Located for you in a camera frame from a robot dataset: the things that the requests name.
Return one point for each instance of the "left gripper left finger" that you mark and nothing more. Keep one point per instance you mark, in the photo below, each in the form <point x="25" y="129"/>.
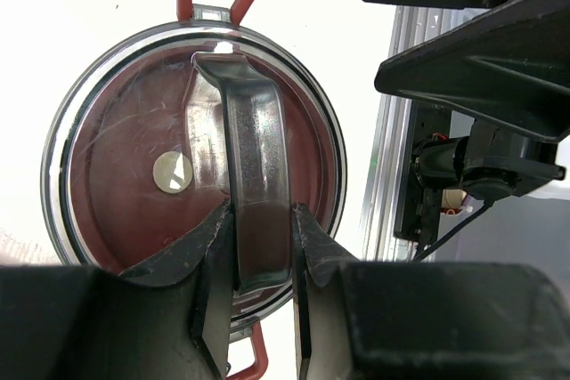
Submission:
<point x="167" y="317"/>

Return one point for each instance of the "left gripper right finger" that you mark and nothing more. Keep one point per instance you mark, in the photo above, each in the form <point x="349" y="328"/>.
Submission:
<point x="384" y="320"/>

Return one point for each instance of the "dark red lid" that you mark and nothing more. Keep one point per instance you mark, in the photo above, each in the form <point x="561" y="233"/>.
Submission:
<point x="147" y="165"/>

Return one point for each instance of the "grey lunch box lid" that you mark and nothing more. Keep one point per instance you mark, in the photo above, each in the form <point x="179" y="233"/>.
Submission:
<point x="282" y="139"/>

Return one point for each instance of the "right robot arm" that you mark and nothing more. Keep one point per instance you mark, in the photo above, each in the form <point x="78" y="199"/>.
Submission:
<point x="499" y="162"/>

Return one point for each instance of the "aluminium frame rail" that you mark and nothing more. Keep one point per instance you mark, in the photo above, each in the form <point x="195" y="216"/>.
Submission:
<point x="412" y="25"/>

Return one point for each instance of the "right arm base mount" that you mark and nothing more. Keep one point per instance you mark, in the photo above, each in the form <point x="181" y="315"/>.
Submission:
<point x="432" y="162"/>

